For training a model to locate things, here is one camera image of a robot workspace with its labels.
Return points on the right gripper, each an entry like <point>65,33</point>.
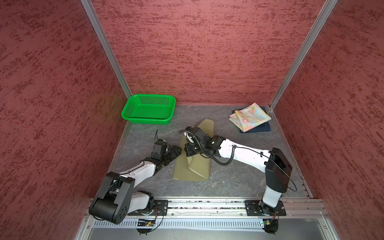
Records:
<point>188,150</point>

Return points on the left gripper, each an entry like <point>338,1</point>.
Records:
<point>171,151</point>

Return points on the olive green skirt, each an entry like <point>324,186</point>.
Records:
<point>195,168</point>

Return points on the pastel patterned skirt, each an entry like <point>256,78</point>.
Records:
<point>249,117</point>

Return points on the blue denim skirt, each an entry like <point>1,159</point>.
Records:
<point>265,127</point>

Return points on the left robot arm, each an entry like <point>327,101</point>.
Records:
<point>116,198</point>

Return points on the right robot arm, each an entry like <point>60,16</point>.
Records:
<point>273,164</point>

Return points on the green plastic basket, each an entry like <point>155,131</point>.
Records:
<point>149,109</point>

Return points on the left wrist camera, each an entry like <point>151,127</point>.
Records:
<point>160,149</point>

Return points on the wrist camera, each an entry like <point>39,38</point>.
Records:
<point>195,133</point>
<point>160,149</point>

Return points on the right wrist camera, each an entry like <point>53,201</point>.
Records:
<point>195,133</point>

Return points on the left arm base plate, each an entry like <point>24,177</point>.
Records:
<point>161,206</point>

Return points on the aluminium front rail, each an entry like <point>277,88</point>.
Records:
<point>235,207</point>

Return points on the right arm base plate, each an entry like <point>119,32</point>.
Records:
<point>252,207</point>

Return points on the white slotted cable duct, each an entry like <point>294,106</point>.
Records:
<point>192,224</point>

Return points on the left aluminium corner post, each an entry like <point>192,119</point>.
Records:
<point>97,26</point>

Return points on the aluminium corner post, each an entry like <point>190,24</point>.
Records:
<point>317,26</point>
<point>97,26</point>

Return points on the right aluminium corner post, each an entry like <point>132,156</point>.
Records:
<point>317,26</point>

